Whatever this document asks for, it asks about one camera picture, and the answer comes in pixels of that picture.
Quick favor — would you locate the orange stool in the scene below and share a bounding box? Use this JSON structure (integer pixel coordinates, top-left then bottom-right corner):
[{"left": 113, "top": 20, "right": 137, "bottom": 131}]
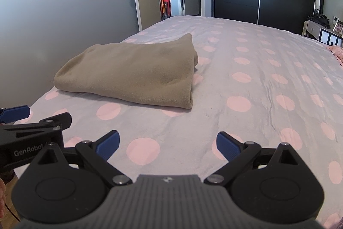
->
[{"left": 160, "top": 0, "right": 172, "bottom": 17}]

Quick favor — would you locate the black bag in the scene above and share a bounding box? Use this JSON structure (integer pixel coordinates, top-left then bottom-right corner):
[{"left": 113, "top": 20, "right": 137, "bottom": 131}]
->
[{"left": 307, "top": 14, "right": 331, "bottom": 29}]

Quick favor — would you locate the white bedside table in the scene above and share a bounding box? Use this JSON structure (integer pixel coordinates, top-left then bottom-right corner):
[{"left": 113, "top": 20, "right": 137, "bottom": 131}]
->
[{"left": 303, "top": 20, "right": 343, "bottom": 47}]

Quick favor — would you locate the bed with pink-dotted sheet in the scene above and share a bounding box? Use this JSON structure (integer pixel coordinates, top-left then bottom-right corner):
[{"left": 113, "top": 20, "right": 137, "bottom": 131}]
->
[{"left": 13, "top": 15, "right": 343, "bottom": 229}]

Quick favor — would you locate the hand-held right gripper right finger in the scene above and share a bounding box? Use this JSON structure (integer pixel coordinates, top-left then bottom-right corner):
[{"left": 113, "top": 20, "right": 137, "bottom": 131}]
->
[{"left": 204, "top": 131, "right": 299, "bottom": 187}]

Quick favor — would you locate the light pink printed pillow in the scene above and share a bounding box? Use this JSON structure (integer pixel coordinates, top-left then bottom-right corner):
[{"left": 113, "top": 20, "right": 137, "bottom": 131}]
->
[{"left": 329, "top": 45, "right": 343, "bottom": 67}]

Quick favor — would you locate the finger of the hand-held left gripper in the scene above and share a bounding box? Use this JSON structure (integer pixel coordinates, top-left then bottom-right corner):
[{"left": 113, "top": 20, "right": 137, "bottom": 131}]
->
[
  {"left": 0, "top": 112, "right": 72, "bottom": 149},
  {"left": 0, "top": 105, "right": 30, "bottom": 124}
]

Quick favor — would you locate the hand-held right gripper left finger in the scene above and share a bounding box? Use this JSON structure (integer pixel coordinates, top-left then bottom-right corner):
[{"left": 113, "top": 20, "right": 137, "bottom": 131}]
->
[{"left": 38, "top": 130, "right": 133, "bottom": 187}]

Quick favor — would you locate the beige fleece hoodie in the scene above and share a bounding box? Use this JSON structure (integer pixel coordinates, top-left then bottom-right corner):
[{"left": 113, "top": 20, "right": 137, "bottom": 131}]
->
[{"left": 54, "top": 33, "right": 199, "bottom": 111}]

